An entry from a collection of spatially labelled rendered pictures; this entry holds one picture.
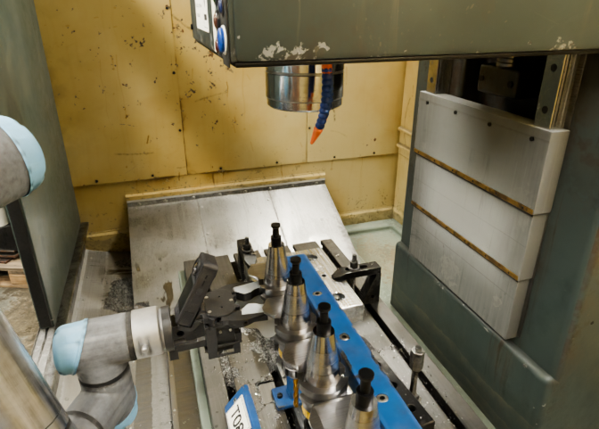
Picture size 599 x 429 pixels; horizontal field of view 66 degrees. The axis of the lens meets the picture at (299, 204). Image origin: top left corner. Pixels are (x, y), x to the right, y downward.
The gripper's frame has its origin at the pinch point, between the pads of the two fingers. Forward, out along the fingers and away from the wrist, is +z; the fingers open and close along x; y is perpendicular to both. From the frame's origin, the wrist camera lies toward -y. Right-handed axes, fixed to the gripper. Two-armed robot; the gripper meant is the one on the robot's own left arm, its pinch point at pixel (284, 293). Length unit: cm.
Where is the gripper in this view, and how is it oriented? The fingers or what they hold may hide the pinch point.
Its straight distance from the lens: 78.9
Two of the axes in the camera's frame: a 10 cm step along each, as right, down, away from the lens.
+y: 0.2, 9.1, 4.1
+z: 9.5, -1.4, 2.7
